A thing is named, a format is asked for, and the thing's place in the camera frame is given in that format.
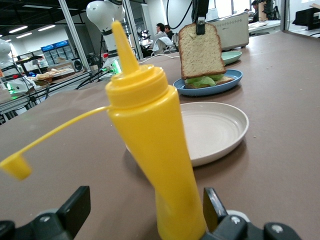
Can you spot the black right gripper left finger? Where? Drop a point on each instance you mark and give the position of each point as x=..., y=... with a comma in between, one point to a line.
x=77, y=207

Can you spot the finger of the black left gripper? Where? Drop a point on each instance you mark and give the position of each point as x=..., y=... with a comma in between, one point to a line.
x=200, y=26

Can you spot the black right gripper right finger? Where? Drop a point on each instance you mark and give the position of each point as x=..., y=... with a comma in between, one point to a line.
x=215, y=212

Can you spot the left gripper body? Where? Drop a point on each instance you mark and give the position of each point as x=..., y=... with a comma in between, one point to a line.
x=200, y=7

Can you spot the brown bread slice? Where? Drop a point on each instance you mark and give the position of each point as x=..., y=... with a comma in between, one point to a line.
x=200, y=55
x=225, y=81

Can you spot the green lettuce leaf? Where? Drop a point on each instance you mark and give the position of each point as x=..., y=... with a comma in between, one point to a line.
x=202, y=81

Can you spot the yellow squeeze bottle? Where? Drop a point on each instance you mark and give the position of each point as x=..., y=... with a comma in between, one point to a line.
x=155, y=140

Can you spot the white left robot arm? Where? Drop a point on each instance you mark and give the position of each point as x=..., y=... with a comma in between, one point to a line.
x=102, y=15

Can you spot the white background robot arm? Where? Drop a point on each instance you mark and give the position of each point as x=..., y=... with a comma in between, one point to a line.
x=5, y=53

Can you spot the light green round plate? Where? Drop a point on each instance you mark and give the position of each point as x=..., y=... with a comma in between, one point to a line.
x=232, y=58

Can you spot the blue round plate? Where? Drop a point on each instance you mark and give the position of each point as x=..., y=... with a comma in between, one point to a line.
x=207, y=90

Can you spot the beige round plate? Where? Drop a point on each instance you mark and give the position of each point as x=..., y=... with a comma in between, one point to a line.
x=212, y=130

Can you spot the seated person dark clothes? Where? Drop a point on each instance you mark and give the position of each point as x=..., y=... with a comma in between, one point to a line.
x=170, y=31

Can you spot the beige chrome toaster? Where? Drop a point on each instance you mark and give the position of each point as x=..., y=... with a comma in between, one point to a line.
x=232, y=30

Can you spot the seated person white jacket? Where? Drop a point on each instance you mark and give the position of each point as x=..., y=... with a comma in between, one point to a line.
x=160, y=37

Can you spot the distant person at desk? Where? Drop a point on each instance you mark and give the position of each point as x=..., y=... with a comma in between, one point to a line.
x=255, y=10

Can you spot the white desk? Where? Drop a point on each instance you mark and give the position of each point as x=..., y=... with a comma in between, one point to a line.
x=265, y=25

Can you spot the black monitor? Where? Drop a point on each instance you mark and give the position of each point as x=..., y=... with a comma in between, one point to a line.
x=308, y=17

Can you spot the glass door display fridge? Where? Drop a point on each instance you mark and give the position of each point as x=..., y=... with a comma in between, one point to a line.
x=57, y=51

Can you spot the aluminium post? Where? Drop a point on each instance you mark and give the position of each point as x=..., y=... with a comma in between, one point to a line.
x=73, y=37
x=132, y=32

